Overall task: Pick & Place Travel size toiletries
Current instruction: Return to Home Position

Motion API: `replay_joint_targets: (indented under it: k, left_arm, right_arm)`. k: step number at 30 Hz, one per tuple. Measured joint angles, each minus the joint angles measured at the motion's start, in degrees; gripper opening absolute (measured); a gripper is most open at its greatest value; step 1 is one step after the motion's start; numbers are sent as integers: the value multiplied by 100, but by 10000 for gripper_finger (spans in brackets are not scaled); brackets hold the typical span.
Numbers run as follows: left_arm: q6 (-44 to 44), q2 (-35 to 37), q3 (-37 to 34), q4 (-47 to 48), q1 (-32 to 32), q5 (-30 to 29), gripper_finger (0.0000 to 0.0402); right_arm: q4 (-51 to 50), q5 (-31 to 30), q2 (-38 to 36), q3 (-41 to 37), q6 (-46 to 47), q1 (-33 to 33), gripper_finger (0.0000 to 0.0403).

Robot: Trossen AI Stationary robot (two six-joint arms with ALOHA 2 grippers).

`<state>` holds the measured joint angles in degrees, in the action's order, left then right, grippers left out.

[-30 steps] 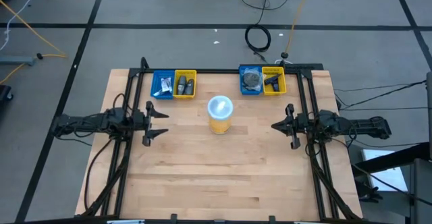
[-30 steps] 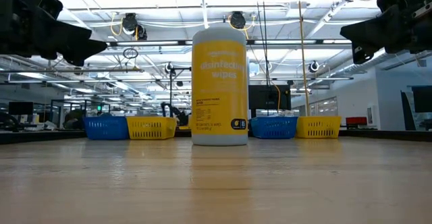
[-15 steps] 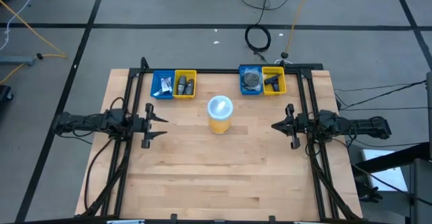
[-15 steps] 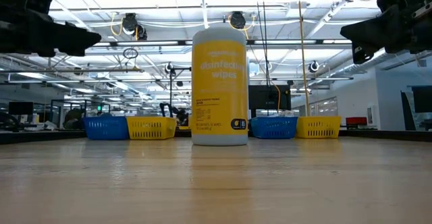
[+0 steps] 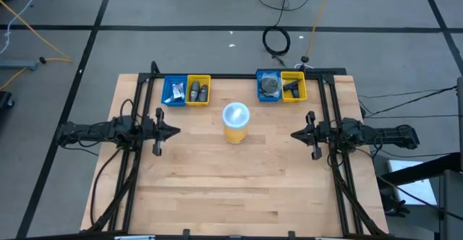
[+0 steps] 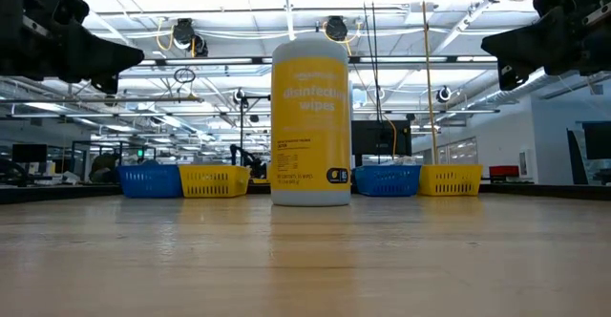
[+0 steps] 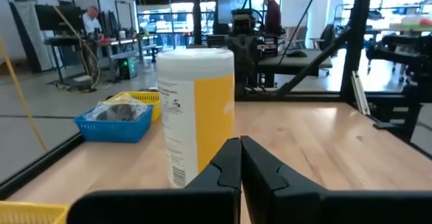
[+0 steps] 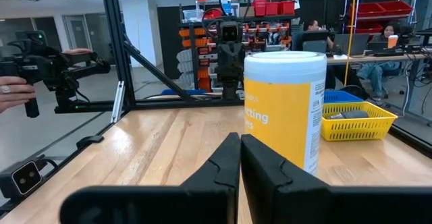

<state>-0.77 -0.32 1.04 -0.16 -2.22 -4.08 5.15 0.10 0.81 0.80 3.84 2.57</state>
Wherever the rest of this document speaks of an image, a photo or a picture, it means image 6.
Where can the black background robot arm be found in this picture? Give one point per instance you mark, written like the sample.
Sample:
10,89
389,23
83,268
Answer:
253,164

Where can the red box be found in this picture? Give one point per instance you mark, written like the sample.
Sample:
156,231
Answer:
503,171

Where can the yellow plastic basket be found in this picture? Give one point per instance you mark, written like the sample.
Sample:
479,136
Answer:
215,181
451,180

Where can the blue plastic basket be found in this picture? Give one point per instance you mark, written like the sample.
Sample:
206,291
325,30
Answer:
150,181
386,181

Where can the dark upright panel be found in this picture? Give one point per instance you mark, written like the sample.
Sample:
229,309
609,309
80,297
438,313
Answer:
577,164

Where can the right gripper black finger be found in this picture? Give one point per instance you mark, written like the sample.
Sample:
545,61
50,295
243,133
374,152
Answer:
507,78
520,45

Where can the black metal table frame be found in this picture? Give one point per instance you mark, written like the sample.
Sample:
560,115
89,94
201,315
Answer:
48,193

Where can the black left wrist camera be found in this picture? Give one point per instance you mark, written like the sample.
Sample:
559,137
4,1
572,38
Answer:
62,2

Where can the large black screen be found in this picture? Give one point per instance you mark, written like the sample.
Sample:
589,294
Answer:
377,138

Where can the small dark computer monitor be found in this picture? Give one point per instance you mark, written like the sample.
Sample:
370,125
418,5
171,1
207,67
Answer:
28,152

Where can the dark wall monitor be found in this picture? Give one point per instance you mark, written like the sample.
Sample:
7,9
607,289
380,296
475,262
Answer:
599,140

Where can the yellow disinfecting wipes canister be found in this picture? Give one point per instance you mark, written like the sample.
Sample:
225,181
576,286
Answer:
310,131

